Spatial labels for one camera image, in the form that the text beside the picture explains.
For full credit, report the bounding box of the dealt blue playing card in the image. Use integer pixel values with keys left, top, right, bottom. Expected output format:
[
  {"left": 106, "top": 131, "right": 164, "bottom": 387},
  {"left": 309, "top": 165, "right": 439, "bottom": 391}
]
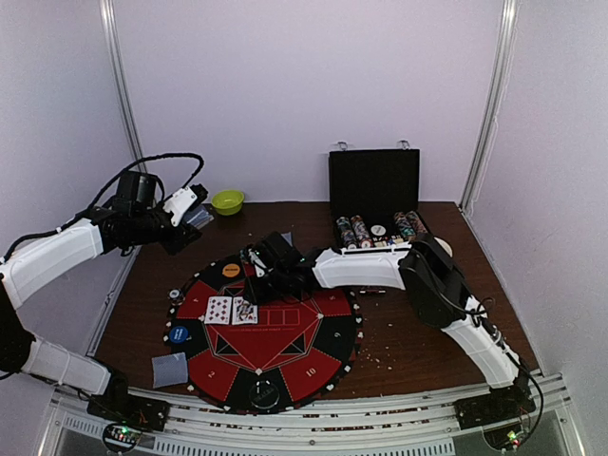
[{"left": 281, "top": 232, "right": 293, "bottom": 245}]

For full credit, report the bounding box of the queen of hearts card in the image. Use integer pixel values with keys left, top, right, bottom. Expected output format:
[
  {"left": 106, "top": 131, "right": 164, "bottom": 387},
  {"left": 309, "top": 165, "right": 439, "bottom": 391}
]
[{"left": 231, "top": 296, "right": 258, "bottom": 325}]

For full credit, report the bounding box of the orange big blind button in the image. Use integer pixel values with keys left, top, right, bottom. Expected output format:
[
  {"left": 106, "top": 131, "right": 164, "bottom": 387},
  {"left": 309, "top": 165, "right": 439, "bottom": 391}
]
[{"left": 221, "top": 262, "right": 241, "bottom": 278}]

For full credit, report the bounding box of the blue deck of cards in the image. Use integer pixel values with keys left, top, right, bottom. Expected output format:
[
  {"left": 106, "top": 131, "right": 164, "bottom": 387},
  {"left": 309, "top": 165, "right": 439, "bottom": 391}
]
[{"left": 182, "top": 205, "right": 214, "bottom": 229}]

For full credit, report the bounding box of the ten of diamonds card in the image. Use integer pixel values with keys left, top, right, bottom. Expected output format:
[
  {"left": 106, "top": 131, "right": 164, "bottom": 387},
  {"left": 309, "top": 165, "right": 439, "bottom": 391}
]
[{"left": 203, "top": 295, "right": 233, "bottom": 325}]

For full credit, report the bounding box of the poker chip stack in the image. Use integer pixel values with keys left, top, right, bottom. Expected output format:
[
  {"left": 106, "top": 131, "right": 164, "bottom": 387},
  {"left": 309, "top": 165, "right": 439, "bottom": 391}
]
[{"left": 168, "top": 289, "right": 184, "bottom": 306}]

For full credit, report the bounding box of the blue small blind button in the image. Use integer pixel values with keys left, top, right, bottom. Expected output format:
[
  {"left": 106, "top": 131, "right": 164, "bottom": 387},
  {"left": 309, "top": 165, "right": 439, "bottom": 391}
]
[{"left": 168, "top": 326, "right": 189, "bottom": 345}]

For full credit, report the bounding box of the black red triangular token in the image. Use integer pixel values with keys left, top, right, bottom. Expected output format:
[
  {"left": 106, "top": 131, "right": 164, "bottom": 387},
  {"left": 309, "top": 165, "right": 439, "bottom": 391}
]
[{"left": 358, "top": 287, "right": 386, "bottom": 295}]

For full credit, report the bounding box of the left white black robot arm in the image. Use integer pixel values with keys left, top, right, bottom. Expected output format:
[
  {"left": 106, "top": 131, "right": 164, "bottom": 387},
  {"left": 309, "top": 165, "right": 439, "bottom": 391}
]
[{"left": 1, "top": 171, "right": 208, "bottom": 430}]

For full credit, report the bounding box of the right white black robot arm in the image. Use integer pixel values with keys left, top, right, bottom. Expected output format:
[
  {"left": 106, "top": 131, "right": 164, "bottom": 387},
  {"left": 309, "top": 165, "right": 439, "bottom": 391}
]
[{"left": 241, "top": 232, "right": 536, "bottom": 422}]

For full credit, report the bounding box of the round red black poker mat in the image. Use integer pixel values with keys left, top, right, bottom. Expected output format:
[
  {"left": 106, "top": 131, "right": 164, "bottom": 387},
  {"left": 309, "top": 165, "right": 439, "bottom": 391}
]
[{"left": 162, "top": 255, "right": 363, "bottom": 414}]

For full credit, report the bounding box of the lime green plastic bowl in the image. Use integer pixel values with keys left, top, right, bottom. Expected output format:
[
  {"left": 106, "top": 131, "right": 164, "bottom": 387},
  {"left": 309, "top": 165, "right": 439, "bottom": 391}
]
[{"left": 211, "top": 189, "right": 245, "bottom": 217}]

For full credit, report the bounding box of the white round button in case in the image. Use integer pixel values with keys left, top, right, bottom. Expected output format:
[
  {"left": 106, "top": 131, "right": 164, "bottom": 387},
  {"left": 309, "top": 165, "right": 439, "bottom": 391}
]
[{"left": 370, "top": 224, "right": 387, "bottom": 237}]

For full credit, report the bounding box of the black poker chip case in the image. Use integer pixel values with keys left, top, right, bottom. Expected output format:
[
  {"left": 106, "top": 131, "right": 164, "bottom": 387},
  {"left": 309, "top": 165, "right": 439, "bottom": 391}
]
[{"left": 329, "top": 146, "right": 428, "bottom": 249}]

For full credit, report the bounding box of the clear round dealer button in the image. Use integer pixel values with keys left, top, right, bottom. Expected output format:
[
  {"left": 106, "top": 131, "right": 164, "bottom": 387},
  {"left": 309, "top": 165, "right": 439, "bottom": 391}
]
[{"left": 249, "top": 380, "right": 280, "bottom": 410}]

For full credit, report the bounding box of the white printed ceramic mug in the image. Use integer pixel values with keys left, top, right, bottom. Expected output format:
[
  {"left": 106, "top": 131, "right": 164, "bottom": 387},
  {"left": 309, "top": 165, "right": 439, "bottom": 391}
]
[{"left": 434, "top": 237, "right": 453, "bottom": 257}]

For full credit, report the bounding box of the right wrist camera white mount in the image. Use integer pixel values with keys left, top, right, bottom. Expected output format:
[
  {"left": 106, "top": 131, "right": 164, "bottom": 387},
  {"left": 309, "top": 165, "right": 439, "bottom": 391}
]
[{"left": 241, "top": 246, "right": 268, "bottom": 277}]

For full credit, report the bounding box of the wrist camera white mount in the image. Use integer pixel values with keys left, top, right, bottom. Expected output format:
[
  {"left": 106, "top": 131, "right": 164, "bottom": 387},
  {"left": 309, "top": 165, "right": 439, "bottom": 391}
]
[
  {"left": 241, "top": 246, "right": 268, "bottom": 277},
  {"left": 162, "top": 184, "right": 208, "bottom": 227}
]

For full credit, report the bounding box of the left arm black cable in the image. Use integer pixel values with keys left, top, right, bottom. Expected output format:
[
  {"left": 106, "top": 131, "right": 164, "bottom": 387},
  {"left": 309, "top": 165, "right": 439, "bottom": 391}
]
[{"left": 70, "top": 151, "right": 206, "bottom": 219}]

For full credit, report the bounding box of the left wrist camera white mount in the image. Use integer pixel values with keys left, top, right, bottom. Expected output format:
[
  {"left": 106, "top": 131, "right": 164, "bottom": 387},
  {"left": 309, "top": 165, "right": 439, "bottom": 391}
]
[{"left": 162, "top": 184, "right": 208, "bottom": 227}]

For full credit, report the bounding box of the left aluminium frame post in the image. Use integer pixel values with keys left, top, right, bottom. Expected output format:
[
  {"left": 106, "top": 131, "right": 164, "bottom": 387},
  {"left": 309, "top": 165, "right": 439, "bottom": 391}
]
[{"left": 99, "top": 0, "right": 143, "bottom": 160}]

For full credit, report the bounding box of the aluminium frame post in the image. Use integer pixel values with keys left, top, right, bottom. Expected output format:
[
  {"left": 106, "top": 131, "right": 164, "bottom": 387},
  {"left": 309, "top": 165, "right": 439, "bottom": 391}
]
[
  {"left": 460, "top": 0, "right": 520, "bottom": 216},
  {"left": 99, "top": 0, "right": 143, "bottom": 160}
]

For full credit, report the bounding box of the right aluminium frame post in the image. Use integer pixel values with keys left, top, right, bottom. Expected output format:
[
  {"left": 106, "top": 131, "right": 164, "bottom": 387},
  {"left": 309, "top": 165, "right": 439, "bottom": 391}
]
[{"left": 460, "top": 0, "right": 520, "bottom": 216}]

